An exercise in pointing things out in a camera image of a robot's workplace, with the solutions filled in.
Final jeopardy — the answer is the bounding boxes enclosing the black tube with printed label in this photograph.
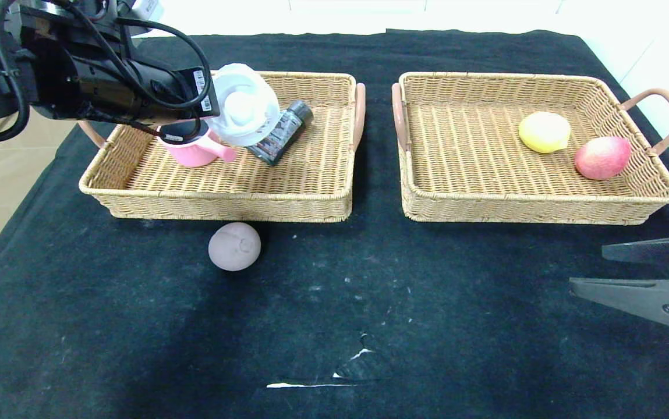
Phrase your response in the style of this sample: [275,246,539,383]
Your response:
[247,100,314,167]

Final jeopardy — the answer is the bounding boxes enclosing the pale purple egg-shaped ball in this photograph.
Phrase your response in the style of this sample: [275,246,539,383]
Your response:
[208,222,263,272]

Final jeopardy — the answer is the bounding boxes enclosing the pink saucepan with dark inside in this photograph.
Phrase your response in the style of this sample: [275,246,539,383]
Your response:
[157,119,237,168]

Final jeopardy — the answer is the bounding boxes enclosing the yellow lemon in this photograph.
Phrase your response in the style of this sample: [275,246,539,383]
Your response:
[518,112,572,154]

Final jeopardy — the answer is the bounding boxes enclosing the red peach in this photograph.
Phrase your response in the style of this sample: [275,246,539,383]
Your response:
[574,136,633,181]

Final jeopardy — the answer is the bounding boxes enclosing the large wicker basket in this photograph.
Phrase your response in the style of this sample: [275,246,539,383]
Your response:
[78,70,366,223]

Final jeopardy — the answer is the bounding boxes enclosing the long white paper sliver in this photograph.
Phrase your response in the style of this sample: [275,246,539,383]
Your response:
[267,381,364,389]

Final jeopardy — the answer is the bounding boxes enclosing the black tablecloth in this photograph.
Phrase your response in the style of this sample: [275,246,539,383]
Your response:
[0,29,669,419]

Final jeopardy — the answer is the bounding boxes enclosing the wicker basket with brown handles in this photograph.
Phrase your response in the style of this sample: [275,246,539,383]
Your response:
[392,72,669,226]

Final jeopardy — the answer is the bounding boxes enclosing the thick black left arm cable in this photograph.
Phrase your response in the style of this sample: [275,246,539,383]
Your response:
[0,0,214,144]

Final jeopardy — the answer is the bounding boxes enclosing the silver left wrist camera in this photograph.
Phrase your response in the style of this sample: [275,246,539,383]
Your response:
[130,0,164,19]

